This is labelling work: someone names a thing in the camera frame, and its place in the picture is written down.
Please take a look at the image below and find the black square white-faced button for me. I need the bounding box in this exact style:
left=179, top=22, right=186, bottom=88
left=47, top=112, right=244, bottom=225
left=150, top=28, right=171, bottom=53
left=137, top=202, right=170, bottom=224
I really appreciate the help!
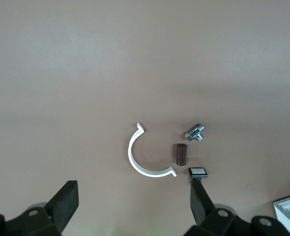
left=188, top=167, right=209, bottom=179

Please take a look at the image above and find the white half ring clamp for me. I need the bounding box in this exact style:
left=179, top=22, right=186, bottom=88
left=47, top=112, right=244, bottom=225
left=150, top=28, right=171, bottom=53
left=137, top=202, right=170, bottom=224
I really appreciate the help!
left=128, top=122, right=177, bottom=178

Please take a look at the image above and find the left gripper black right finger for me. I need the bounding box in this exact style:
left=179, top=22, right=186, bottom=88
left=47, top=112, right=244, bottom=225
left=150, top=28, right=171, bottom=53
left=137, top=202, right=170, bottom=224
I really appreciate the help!
left=186, top=179, right=290, bottom=236

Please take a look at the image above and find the brown hexagonal cylinder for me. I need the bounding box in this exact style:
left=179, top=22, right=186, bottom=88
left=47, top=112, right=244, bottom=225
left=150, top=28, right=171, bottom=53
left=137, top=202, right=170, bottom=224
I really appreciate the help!
left=175, top=143, right=188, bottom=166

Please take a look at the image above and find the silver metal fitting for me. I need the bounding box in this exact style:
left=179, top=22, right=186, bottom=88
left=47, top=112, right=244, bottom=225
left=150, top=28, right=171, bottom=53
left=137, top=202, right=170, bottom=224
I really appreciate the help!
left=184, top=123, right=206, bottom=143

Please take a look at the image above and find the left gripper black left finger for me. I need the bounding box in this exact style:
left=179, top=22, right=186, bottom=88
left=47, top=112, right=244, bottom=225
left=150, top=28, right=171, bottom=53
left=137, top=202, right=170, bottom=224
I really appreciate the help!
left=0, top=180, right=79, bottom=236

